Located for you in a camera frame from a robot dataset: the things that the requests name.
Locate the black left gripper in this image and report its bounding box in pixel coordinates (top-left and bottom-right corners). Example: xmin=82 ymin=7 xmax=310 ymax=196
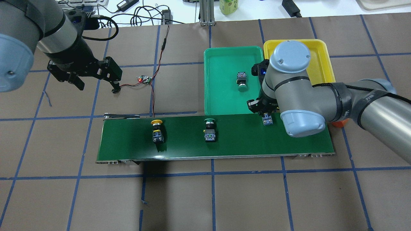
xmin=47 ymin=38 xmax=122 ymax=93

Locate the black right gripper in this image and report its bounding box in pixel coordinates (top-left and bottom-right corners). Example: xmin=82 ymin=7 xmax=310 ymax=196
xmin=247 ymin=91 xmax=278 ymax=114

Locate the yellow push button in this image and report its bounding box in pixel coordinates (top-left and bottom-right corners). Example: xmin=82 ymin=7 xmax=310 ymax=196
xmin=262 ymin=113 xmax=273 ymax=126
xmin=151 ymin=119 xmax=165 ymax=144

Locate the green push button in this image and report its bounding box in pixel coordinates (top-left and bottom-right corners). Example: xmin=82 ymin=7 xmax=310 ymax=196
xmin=204 ymin=118 xmax=217 ymax=143
xmin=236 ymin=72 xmax=248 ymax=92

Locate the plain orange cylinder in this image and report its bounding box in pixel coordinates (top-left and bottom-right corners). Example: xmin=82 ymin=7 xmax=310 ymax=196
xmin=331 ymin=119 xmax=349 ymax=128

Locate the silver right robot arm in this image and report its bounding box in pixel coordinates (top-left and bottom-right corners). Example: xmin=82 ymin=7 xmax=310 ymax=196
xmin=247 ymin=40 xmax=411 ymax=163

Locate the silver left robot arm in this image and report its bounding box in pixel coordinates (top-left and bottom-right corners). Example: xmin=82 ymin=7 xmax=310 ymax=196
xmin=0 ymin=0 xmax=122 ymax=94

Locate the green plastic tray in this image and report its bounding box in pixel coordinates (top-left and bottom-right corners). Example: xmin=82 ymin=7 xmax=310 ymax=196
xmin=204 ymin=46 xmax=263 ymax=115

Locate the small motor controller board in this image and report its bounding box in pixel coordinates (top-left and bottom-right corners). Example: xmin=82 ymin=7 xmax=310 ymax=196
xmin=137 ymin=75 xmax=153 ymax=85

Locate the green conveyor belt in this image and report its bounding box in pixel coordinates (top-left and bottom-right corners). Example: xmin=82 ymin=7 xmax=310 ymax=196
xmin=96 ymin=114 xmax=335 ymax=164

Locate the white keyboard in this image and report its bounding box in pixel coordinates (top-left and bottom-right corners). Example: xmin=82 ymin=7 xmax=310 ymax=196
xmin=55 ymin=0 xmax=110 ymax=9

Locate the yellow plastic tray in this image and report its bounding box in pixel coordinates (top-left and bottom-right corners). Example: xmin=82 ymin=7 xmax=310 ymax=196
xmin=263 ymin=39 xmax=335 ymax=85

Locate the green tea bottle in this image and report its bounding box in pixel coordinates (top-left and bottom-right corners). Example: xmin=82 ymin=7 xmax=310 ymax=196
xmin=219 ymin=0 xmax=238 ymax=15

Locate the black power adapter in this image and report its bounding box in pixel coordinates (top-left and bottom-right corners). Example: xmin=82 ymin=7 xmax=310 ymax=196
xmin=281 ymin=0 xmax=302 ymax=18

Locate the beige serving tray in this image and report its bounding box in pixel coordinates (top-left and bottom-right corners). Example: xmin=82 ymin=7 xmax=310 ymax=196
xmin=357 ymin=0 xmax=411 ymax=11

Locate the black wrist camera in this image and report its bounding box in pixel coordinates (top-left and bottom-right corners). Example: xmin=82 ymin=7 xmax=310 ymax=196
xmin=65 ymin=8 xmax=100 ymax=34

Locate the aluminium frame post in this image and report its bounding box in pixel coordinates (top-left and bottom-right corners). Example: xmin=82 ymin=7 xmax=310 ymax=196
xmin=199 ymin=0 xmax=216 ymax=27

